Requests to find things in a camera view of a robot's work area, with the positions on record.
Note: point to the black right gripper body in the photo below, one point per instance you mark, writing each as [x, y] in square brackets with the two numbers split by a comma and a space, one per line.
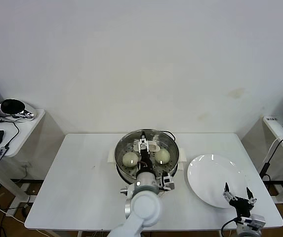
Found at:
[241, 206]

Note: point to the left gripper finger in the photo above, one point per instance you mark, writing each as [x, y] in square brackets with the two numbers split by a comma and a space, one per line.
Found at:
[143, 138]
[144, 148]

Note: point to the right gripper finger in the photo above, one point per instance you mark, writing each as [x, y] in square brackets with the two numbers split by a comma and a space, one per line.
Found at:
[227, 195]
[251, 199]

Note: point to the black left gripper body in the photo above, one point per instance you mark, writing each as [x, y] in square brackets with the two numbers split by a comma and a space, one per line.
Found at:
[145, 160]

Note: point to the white steamed baozi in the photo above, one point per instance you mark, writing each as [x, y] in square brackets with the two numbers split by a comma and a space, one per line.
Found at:
[130, 159]
[162, 156]

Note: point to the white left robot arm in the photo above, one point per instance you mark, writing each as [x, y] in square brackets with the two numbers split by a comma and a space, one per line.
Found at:
[143, 209]

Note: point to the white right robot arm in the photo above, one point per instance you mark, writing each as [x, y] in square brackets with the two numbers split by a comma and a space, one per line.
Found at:
[247, 233]

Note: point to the stainless steel steamer basket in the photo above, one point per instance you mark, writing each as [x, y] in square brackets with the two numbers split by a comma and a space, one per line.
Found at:
[125, 175]

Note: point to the white round plate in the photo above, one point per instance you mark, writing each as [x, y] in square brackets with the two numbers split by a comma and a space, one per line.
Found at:
[213, 180]

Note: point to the black power adapter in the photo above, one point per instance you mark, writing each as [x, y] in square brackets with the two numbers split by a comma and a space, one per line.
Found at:
[264, 169]

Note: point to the white printed label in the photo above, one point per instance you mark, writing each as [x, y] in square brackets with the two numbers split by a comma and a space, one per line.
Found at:
[272, 118]

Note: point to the white side table with mouse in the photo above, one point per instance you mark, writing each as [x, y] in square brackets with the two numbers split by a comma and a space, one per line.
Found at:
[27, 128]

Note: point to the chrome round device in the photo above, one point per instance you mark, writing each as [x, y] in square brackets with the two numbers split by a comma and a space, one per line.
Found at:
[10, 106]

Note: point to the small grey usb adapter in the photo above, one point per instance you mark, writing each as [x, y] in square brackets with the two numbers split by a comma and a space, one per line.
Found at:
[0, 153]

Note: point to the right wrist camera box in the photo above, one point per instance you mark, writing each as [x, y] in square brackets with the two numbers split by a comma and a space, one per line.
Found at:
[257, 222]

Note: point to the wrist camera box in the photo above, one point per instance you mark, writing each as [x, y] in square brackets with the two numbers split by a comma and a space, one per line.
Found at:
[257, 222]
[168, 183]

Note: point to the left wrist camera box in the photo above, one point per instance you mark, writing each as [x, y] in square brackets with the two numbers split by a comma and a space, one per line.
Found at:
[168, 183]

